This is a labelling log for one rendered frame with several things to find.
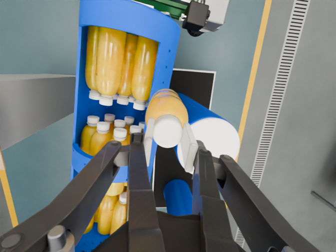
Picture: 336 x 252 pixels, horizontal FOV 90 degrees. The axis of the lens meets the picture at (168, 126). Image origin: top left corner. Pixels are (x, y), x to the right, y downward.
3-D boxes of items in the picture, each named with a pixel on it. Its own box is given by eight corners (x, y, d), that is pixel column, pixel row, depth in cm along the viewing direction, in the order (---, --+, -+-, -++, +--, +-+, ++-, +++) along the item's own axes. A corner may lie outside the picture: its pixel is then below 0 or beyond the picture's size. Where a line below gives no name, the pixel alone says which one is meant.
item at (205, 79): (150, 199, 202) (151, 208, 188) (157, 67, 158) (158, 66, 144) (192, 198, 209) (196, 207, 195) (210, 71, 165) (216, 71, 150)
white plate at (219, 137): (188, 185, 77) (187, 183, 78) (245, 164, 77) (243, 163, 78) (168, 132, 68) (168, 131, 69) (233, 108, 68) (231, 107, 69)
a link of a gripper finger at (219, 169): (199, 162, 14) (234, 166, 14) (191, 138, 19) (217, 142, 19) (196, 177, 15) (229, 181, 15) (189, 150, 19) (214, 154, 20)
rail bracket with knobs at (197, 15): (176, 27, 69) (181, 20, 59) (180, 8, 67) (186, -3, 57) (199, 34, 71) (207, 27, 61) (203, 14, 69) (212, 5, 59)
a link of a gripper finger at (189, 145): (190, 144, 15) (198, 145, 15) (184, 122, 22) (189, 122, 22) (184, 172, 16) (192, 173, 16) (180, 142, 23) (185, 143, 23)
